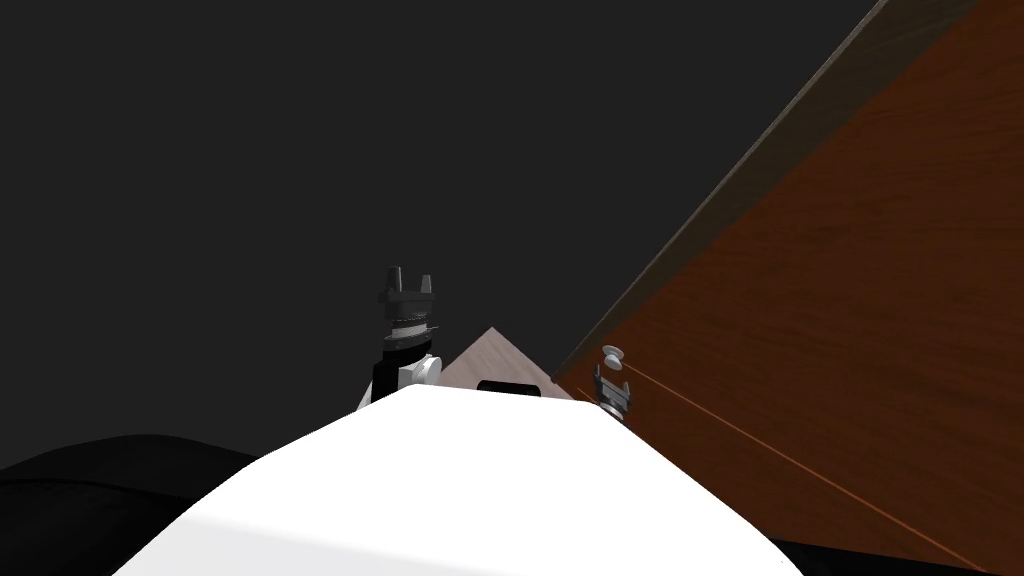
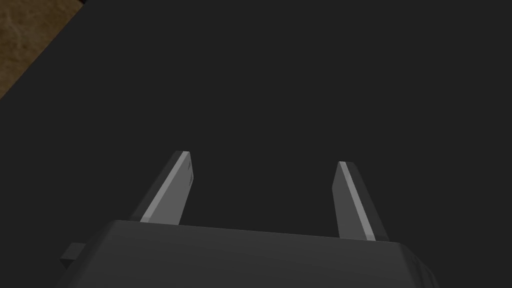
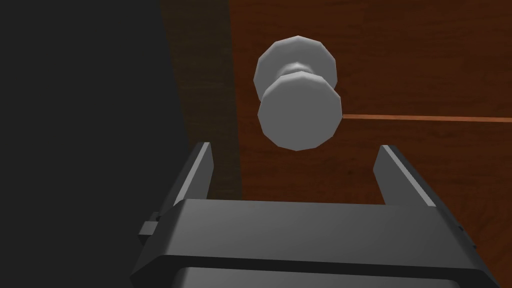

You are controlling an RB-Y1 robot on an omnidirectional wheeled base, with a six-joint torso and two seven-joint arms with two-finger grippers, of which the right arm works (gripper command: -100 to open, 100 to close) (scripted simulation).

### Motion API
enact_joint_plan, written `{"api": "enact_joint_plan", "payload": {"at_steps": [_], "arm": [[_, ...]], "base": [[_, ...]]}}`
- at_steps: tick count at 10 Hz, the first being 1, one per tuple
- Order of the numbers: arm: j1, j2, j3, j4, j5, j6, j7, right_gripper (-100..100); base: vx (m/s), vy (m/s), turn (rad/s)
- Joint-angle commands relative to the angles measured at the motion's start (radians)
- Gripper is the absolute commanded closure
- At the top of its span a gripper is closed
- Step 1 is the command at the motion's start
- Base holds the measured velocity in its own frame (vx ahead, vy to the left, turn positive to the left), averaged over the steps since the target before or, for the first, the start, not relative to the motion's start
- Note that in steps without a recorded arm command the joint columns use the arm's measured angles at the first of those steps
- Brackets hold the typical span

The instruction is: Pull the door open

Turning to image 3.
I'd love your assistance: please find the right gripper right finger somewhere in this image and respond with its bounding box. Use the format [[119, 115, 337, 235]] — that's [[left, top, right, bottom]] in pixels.
[[372, 144, 449, 209]]

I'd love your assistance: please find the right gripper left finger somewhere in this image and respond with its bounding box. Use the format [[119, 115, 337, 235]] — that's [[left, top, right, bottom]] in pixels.
[[158, 141, 215, 220]]

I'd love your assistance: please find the grey round door knob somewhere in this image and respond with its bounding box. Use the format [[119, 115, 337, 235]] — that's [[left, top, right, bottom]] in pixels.
[[253, 35, 344, 153]]

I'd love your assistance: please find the brown wooden door leaf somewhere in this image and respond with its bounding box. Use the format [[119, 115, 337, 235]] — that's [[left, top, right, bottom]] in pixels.
[[228, 0, 512, 288]]

